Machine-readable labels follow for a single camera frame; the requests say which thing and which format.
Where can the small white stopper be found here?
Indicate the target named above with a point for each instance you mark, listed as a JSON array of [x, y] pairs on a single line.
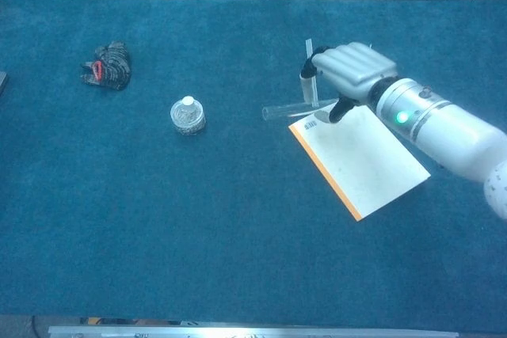
[[187, 101]]

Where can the small clear plastic jar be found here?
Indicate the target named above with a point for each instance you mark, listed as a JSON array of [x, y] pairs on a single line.
[[188, 120]]

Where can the transparent glass test tube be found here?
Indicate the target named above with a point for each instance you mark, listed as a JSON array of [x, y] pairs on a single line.
[[285, 110]]

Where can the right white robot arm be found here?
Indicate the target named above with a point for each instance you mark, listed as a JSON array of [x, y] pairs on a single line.
[[447, 132]]

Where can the aluminium frame rail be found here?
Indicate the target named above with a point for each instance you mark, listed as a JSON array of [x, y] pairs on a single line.
[[253, 332]]

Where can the dark flat object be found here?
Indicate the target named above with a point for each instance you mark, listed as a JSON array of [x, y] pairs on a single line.
[[3, 82]]

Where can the long clear plastic tube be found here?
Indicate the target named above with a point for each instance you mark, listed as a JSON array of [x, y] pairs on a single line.
[[308, 47]]

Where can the black grey knit glove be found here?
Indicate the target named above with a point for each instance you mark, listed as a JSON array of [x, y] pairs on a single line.
[[113, 67]]

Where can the white notebook yellow spine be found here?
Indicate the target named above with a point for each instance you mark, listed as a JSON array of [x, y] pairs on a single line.
[[364, 172]]

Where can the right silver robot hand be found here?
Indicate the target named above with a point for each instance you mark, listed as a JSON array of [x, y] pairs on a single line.
[[356, 65]]

